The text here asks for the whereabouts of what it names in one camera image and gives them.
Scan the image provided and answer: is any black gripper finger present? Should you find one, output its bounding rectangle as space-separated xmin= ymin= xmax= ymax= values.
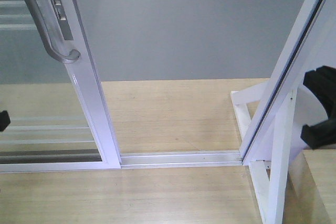
xmin=303 ymin=66 xmax=335 ymax=118
xmin=0 ymin=110 xmax=11 ymax=132
xmin=300 ymin=119 xmax=335 ymax=150

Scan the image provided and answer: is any white framed transparent sliding door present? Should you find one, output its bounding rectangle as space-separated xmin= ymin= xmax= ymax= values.
xmin=1 ymin=0 xmax=120 ymax=173

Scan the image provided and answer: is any grey metal door handle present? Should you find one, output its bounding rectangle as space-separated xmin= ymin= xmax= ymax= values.
xmin=24 ymin=0 xmax=80 ymax=64

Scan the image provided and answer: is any aluminium floor door track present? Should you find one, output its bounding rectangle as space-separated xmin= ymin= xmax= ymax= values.
xmin=121 ymin=150 xmax=242 ymax=169

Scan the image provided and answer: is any white wooden support brace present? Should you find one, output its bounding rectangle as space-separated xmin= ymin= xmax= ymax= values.
xmin=230 ymin=82 xmax=297 ymax=223

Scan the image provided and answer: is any white fixed door frame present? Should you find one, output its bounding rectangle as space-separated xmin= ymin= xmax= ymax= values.
xmin=240 ymin=0 xmax=335 ymax=165

